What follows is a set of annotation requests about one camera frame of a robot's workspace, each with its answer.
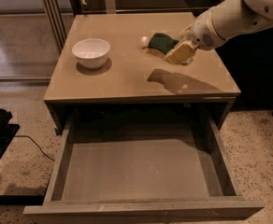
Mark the open grey wooden drawer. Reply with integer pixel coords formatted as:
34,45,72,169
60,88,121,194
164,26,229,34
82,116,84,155
24,118,264,224

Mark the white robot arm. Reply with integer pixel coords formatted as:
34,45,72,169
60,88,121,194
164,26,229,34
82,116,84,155
165,0,273,64

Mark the green and yellow sponge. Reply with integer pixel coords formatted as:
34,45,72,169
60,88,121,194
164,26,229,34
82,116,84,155
146,33,179,55

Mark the clear plastic labelled bottle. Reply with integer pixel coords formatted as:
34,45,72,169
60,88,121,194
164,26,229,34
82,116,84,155
141,36,194,64

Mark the white ceramic bowl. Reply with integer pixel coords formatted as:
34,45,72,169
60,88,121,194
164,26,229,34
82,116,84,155
72,38,110,69

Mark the beige top drawer cabinet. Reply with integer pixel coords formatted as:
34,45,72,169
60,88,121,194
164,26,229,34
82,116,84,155
44,12,240,129

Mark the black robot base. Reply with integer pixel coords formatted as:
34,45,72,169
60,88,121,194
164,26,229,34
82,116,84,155
0,109,44,205

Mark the black cable on floor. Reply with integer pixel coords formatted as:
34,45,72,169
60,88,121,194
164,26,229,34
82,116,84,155
13,135,56,162

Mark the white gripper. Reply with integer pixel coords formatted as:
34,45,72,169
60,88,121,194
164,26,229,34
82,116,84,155
165,9,225,64

